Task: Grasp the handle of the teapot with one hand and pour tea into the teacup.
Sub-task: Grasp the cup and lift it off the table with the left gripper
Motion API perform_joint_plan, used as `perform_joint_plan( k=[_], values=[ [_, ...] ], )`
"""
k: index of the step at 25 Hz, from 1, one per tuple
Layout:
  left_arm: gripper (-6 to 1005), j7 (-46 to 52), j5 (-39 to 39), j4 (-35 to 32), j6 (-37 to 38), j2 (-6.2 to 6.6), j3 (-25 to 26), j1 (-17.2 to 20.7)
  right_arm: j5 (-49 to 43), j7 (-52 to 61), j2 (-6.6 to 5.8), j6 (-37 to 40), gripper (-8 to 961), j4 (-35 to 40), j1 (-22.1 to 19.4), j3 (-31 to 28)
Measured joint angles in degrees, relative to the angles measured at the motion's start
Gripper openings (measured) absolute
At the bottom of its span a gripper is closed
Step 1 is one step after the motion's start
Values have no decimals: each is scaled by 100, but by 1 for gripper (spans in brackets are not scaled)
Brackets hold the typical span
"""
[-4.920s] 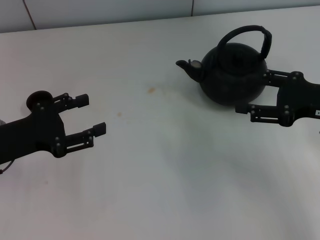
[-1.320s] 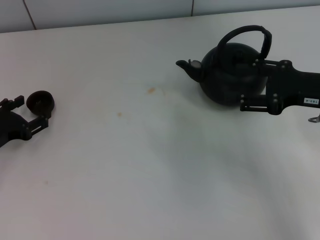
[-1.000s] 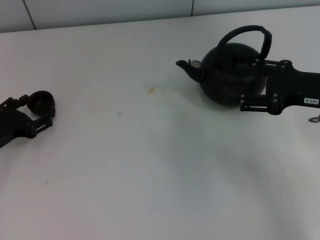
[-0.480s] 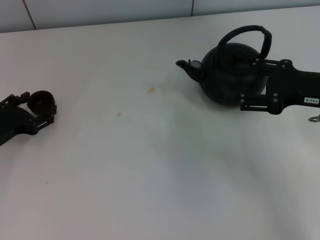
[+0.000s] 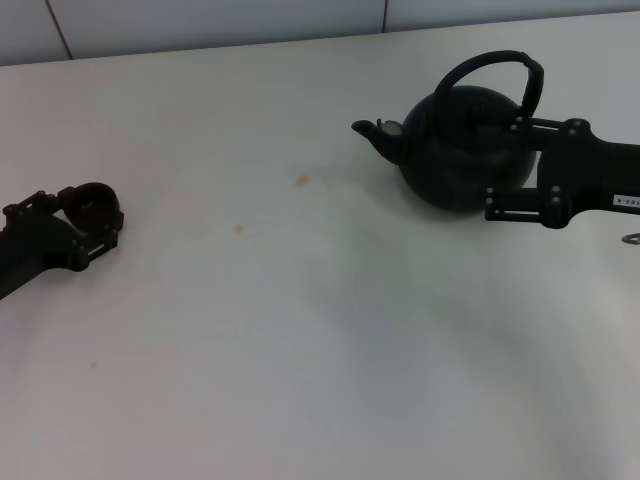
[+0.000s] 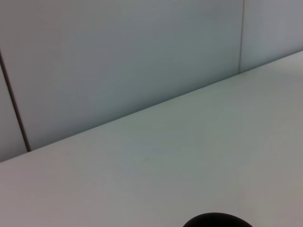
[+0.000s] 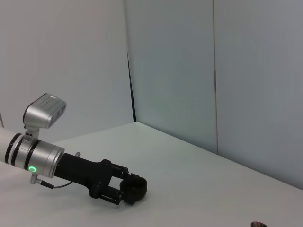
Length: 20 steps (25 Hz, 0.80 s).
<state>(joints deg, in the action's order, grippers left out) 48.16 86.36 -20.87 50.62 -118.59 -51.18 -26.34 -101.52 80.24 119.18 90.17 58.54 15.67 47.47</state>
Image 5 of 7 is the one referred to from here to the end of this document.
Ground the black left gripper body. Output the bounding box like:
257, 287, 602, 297
0, 207, 89, 301

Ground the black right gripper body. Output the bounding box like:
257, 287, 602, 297
536, 118, 640, 230

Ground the small black teacup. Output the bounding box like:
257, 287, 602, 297
63, 181, 122, 236

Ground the black round teapot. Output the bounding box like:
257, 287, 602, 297
350, 49, 546, 214

